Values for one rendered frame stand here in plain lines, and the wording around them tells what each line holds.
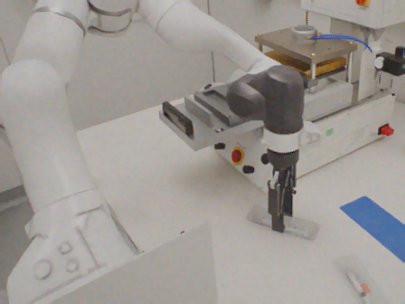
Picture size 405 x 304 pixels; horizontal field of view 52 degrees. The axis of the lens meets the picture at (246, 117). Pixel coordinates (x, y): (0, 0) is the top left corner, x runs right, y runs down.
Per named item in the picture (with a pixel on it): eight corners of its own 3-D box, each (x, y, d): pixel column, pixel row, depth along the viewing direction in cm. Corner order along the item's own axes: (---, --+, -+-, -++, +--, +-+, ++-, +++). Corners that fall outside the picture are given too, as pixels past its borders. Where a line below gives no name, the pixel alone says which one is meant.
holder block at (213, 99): (240, 86, 131) (239, 79, 130) (278, 109, 117) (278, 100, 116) (193, 100, 123) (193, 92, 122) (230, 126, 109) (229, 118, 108)
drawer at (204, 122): (242, 94, 135) (241, 72, 131) (285, 119, 119) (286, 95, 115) (159, 121, 121) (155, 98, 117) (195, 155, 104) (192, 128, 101)
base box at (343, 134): (321, 102, 168) (323, 62, 160) (398, 140, 141) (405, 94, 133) (207, 145, 142) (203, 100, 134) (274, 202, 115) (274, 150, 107)
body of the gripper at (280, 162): (275, 133, 99) (275, 165, 103) (260, 150, 92) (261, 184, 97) (305, 139, 96) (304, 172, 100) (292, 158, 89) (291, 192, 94)
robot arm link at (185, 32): (164, 5, 89) (265, 107, 85) (217, -11, 103) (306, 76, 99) (150, 41, 97) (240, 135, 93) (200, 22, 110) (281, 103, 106)
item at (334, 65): (301, 53, 142) (302, 26, 138) (349, 71, 126) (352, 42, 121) (261, 65, 134) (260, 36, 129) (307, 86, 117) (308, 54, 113)
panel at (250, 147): (210, 147, 141) (227, 95, 136) (262, 191, 119) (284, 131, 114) (205, 146, 139) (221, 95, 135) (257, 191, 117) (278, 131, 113)
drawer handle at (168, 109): (169, 112, 117) (167, 99, 115) (193, 133, 106) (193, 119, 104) (163, 114, 116) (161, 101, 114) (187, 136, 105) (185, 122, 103)
